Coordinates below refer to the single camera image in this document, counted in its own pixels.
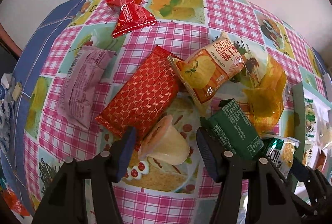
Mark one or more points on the small cream eraser block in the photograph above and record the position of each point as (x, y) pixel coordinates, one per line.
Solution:
(17, 91)

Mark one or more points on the green round biscuit packet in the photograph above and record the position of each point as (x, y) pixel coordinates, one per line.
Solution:
(311, 118)

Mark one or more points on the pink snack packet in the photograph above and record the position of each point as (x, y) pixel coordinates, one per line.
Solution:
(77, 93)

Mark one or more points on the colourful clutter on floor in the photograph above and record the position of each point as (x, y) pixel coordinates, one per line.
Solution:
(12, 201)

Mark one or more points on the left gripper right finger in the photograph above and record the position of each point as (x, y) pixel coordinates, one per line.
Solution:
(269, 198)

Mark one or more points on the cream jelly cup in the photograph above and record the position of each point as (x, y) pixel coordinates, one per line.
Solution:
(164, 143)

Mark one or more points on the blue striped cloth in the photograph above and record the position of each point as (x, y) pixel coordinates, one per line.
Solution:
(27, 71)

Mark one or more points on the green snack packet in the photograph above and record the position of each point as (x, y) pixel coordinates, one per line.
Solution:
(233, 130)

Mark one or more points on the white teal tray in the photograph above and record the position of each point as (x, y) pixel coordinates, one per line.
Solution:
(308, 149)

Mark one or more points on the pink checkered fruit tablecloth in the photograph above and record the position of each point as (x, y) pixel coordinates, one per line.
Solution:
(107, 69)

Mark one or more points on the red gold patterned packet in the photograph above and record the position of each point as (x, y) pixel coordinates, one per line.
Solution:
(143, 98)

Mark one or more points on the yellow transparent snack packet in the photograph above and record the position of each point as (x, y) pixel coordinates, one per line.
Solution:
(268, 99)

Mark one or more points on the dark red snack packet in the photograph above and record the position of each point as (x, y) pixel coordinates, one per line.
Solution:
(321, 159)

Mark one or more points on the red twisted candy packet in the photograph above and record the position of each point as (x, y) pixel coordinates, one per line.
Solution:
(132, 16)

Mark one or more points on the crumpled blue white wrapper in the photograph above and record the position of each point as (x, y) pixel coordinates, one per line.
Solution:
(8, 83)

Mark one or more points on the white green cracker packet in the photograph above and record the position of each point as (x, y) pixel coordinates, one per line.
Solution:
(280, 151)

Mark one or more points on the clear bread packet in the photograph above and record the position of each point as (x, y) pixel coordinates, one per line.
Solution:
(323, 139)

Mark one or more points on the orange potato chip packet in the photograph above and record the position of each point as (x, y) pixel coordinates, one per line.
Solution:
(206, 70)

